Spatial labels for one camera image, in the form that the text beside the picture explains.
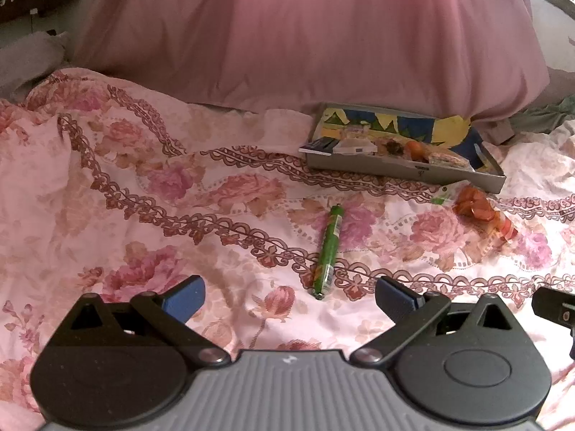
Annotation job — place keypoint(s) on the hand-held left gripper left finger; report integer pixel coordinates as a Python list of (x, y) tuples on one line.
[(182, 298)]

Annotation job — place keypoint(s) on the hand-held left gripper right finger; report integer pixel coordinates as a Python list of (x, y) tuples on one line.
[(397, 298)]

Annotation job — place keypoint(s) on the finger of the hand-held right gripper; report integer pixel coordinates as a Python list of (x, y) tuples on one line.
[(552, 305)]

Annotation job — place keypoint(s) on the green sausage stick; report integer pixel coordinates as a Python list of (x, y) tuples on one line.
[(330, 251)]

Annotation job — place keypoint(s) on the cardboard box with yellow print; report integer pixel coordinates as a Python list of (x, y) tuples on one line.
[(404, 173)]

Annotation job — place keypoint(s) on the puffed rice snack packet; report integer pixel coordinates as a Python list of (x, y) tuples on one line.
[(447, 159)]

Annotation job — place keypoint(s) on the white snack packet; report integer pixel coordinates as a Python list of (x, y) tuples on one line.
[(355, 146)]

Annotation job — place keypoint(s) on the dark blue snack packet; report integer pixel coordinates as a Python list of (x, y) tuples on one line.
[(316, 146)]

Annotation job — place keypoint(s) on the pink floral blanket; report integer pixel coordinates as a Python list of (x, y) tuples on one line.
[(157, 233)]

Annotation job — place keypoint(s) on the small orange snack packet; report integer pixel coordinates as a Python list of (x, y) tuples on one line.
[(417, 150)]

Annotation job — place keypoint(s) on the dark brownish snack packet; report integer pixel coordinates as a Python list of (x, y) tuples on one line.
[(393, 147)]

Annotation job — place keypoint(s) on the grey green cloth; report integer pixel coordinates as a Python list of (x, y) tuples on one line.
[(548, 119)]

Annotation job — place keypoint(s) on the dusty pink cloth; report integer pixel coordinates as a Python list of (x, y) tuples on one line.
[(561, 90)]

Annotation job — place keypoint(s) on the pink curtain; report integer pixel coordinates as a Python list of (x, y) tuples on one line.
[(314, 36)]

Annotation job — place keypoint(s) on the grey pillow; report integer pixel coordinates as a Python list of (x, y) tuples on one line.
[(27, 63)]

